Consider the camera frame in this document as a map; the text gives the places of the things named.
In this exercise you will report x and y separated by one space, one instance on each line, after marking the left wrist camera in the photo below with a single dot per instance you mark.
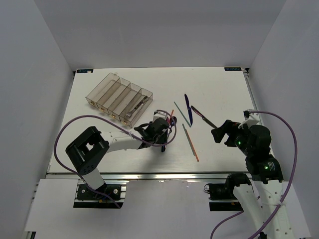
159 115

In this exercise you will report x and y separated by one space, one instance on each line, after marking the black iridescent knife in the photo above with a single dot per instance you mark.
203 117

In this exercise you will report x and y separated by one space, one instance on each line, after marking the orange chopstick lower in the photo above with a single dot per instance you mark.
197 159

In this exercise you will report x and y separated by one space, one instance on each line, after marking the blue label right corner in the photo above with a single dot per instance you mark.
232 69

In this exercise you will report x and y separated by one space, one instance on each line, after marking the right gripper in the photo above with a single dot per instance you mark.
231 128

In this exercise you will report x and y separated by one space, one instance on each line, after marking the teal chopstick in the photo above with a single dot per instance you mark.
188 139
188 123

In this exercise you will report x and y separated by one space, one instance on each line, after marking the aluminium table edge rail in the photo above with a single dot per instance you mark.
165 176

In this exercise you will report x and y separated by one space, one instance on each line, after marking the blue iridescent knife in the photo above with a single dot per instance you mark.
189 109

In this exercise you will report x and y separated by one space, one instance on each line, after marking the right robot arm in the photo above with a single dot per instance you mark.
261 196

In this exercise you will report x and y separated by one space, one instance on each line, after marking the clear acrylic utensil organizer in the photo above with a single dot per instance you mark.
116 96

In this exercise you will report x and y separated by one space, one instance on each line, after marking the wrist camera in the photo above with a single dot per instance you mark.
159 115
251 118

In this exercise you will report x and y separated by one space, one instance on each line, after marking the teal chopstick lower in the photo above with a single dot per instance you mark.
188 139

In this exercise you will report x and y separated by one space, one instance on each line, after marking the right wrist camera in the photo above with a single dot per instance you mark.
251 118

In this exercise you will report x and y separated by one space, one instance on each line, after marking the teal chopstick upper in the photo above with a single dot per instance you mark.
188 123

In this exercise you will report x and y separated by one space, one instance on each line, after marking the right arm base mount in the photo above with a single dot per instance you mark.
220 199

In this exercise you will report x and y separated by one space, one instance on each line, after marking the black spoon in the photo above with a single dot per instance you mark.
172 121

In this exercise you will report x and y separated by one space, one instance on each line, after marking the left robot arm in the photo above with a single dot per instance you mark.
88 149

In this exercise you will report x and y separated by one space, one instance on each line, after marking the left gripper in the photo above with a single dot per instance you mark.
162 140

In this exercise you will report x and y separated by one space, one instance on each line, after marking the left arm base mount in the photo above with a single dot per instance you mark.
111 196

